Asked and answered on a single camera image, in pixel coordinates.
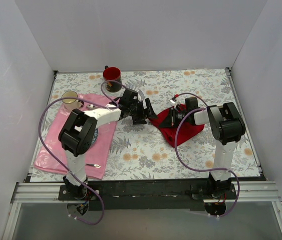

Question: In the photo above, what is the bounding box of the red cloth napkin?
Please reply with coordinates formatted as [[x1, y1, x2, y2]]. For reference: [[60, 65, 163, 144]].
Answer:
[[150, 114, 205, 148]]

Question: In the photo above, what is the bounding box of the silver fork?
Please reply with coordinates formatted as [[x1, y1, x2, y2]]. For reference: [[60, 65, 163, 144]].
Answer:
[[85, 163, 101, 168]]

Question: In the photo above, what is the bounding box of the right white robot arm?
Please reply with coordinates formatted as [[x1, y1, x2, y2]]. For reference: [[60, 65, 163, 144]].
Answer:
[[154, 96, 246, 199]]

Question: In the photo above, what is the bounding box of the white plate teal rim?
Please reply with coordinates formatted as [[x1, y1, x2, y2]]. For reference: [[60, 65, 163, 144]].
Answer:
[[91, 129, 99, 146]]

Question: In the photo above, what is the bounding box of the pink cloth placemat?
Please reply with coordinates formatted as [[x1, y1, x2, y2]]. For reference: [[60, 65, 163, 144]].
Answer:
[[34, 103, 117, 180]]

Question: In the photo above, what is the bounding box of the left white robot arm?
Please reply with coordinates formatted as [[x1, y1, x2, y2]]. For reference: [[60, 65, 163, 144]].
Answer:
[[58, 89, 157, 200]]

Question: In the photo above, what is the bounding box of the black mounting base plate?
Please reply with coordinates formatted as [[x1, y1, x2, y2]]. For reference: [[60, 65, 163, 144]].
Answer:
[[58, 179, 238, 212]]

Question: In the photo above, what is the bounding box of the cream enamel mug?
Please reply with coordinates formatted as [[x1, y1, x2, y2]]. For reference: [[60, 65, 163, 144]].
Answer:
[[62, 91, 84, 112]]

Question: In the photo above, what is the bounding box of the silver spoon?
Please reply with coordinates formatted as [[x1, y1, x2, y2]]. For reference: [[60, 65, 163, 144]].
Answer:
[[86, 104, 99, 111]]

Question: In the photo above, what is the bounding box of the floral tablecloth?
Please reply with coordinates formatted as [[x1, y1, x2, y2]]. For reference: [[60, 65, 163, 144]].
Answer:
[[29, 68, 261, 183]]

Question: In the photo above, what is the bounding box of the aluminium frame rail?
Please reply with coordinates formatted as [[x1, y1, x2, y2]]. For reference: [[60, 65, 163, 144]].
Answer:
[[10, 178, 282, 232]]

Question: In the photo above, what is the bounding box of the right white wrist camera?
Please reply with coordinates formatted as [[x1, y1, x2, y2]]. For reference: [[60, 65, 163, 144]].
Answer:
[[170, 96, 180, 108]]

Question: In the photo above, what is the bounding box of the black red mug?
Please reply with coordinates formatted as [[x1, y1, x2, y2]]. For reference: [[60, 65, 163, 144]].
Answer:
[[103, 65, 122, 93]]

